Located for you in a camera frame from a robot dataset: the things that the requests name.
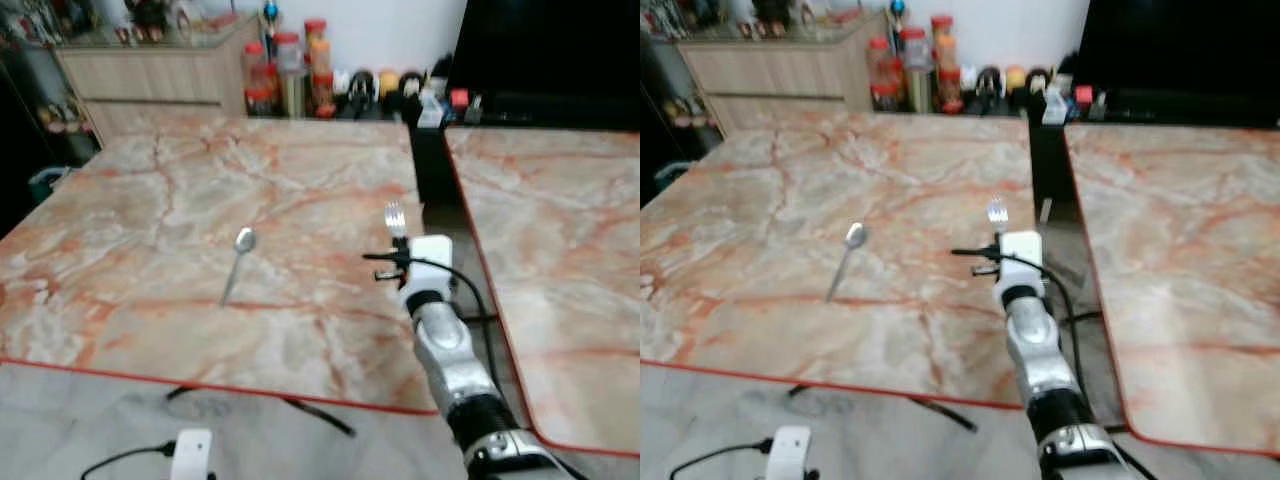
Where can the light wooden cabinet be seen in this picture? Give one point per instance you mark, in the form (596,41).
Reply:
(780,75)
(150,80)

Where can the steel thermos flask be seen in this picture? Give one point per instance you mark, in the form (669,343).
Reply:
(292,92)
(919,88)

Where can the silver metal fork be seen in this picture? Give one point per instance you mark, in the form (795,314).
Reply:
(997,213)
(396,218)

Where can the yellow toy figurine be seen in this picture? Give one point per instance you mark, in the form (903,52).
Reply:
(388,82)
(1015,78)

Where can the small white box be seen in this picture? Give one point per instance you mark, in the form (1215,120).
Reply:
(430,110)
(1054,105)

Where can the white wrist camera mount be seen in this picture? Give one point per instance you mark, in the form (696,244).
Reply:
(432,258)
(190,455)
(790,452)
(1022,255)

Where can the black television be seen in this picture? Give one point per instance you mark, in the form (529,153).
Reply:
(545,50)
(1180,45)

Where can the tall red lid jar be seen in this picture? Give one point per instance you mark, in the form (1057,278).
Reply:
(882,72)
(258,75)

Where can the silver metal spoon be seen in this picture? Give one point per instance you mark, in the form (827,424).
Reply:
(855,235)
(244,240)

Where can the black toy figurine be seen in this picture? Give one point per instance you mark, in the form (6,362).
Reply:
(360,88)
(410,85)
(1037,82)
(990,82)

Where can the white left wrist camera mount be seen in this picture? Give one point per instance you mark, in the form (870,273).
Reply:
(790,452)
(190,455)

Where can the small red lid jar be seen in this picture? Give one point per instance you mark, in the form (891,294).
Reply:
(941,24)
(315,28)

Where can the glass display shelf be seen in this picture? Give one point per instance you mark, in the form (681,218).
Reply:
(40,100)
(675,90)

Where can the orange filled jar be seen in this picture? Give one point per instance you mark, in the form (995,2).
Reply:
(946,56)
(320,60)

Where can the green plastic bin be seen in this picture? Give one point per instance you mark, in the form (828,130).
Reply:
(45,185)
(668,175)

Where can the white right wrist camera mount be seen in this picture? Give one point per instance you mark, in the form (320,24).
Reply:
(432,258)
(1022,255)

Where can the clear red lid jar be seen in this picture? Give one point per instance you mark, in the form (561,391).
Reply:
(915,47)
(288,50)

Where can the small red box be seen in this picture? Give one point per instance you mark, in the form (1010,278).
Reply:
(1083,95)
(459,98)

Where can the blue globe trophy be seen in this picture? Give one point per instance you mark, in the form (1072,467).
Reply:
(897,9)
(270,13)

